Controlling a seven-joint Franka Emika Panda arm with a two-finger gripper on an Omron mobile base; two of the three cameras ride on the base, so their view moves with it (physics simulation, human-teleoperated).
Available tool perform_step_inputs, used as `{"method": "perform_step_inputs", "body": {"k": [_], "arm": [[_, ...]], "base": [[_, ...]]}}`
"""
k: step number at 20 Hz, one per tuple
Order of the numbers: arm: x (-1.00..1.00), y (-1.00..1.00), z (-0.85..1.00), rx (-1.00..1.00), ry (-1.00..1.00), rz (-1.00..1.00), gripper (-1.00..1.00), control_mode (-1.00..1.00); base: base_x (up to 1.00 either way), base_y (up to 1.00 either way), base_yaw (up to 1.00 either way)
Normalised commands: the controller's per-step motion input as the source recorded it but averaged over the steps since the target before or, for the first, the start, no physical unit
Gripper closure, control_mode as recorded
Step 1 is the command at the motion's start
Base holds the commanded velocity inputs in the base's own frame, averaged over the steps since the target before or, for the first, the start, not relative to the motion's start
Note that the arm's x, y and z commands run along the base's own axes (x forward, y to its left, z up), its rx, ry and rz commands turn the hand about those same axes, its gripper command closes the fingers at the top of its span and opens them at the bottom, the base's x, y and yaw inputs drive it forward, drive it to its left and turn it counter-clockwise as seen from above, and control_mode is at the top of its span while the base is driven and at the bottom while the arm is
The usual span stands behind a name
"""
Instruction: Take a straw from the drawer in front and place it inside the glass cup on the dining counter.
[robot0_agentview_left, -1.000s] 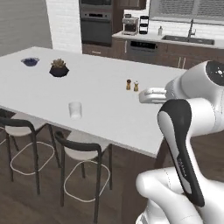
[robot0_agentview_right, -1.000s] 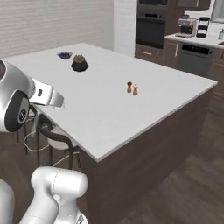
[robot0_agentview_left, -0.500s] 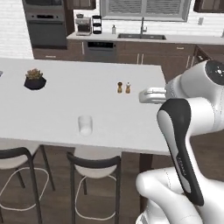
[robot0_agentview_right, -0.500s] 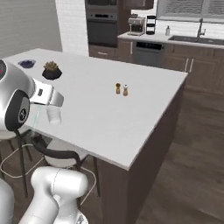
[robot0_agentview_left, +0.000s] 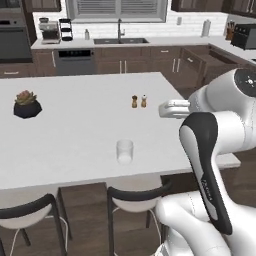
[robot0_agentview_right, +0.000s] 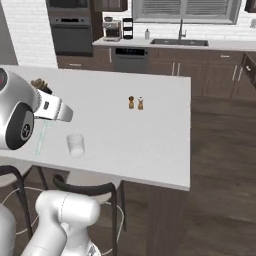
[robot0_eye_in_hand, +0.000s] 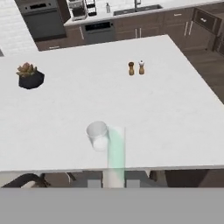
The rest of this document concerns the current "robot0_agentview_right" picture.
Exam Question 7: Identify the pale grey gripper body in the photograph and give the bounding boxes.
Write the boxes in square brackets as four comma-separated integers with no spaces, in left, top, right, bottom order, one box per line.
[54,97,75,124]

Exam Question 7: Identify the clear glass cup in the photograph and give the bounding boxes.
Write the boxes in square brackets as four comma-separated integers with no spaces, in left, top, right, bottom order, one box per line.
[65,132,86,159]

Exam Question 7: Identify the pale green straw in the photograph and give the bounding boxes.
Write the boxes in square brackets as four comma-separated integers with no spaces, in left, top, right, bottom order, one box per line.
[34,119,54,157]

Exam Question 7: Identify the brown lumpy object in bowl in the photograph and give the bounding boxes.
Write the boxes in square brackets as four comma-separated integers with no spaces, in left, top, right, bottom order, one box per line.
[30,78,54,96]

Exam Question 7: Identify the black-backed white stool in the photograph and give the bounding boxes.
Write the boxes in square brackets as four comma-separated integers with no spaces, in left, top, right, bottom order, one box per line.
[52,170,128,256]
[0,164,49,241]

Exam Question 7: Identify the grey dishwasher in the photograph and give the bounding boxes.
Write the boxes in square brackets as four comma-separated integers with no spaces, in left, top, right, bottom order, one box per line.
[113,46,150,74]

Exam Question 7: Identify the silver coffee machine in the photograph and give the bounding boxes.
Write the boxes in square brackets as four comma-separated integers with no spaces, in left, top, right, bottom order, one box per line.
[102,16,123,43]

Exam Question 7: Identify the dark wood upper cupboard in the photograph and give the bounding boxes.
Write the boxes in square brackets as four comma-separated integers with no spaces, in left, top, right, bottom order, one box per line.
[244,0,256,14]
[89,0,129,13]

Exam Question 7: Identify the steel sink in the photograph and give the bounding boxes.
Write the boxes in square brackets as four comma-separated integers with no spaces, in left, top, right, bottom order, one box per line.
[149,38,210,47]

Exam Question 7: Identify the dark tap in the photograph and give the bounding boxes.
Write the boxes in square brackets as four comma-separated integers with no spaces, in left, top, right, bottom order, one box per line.
[177,18,188,41]

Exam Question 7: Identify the dark wood lower cupboards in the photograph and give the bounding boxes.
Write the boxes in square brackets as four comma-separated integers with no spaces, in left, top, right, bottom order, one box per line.
[55,44,256,103]

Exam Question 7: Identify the dark wood island base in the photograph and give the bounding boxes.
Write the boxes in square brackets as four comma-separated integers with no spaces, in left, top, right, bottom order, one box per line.
[145,181,192,256]

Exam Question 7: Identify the window with blinds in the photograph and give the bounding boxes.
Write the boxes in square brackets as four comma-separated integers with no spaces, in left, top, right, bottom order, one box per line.
[131,0,243,25]

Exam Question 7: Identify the black wall oven stack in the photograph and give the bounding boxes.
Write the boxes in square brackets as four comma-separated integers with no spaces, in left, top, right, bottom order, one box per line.
[45,0,95,58]

